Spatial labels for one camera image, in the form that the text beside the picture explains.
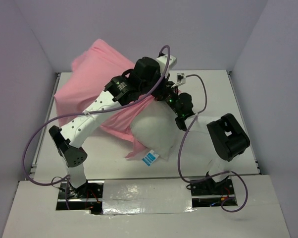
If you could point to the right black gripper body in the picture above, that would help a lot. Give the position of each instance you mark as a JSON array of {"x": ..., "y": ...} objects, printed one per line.
[{"x": 171, "y": 96}]

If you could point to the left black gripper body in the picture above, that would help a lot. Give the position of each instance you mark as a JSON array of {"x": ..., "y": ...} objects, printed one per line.
[{"x": 148, "y": 87}]

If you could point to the white pillow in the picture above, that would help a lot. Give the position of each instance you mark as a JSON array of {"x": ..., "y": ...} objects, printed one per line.
[{"x": 156, "y": 129}]

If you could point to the pink pillowcase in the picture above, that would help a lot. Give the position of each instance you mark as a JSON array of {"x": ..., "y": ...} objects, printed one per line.
[{"x": 91, "y": 71}]

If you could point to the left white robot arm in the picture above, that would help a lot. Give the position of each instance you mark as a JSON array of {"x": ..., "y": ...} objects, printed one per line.
[{"x": 69, "y": 138}]

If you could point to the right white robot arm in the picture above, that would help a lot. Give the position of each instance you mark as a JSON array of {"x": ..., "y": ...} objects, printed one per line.
[{"x": 228, "y": 138}]

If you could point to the silver tape patch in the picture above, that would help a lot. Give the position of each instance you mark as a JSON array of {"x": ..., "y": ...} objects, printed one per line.
[{"x": 146, "y": 196}]

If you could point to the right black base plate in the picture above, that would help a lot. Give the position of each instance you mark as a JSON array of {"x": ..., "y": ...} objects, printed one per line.
[{"x": 211, "y": 194}]

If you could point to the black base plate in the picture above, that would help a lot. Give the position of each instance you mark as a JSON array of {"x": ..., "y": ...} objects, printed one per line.
[
  {"x": 90, "y": 199},
  {"x": 211, "y": 194}
]

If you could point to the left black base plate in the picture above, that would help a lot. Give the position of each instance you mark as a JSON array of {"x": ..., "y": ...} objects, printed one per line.
[{"x": 90, "y": 199}]

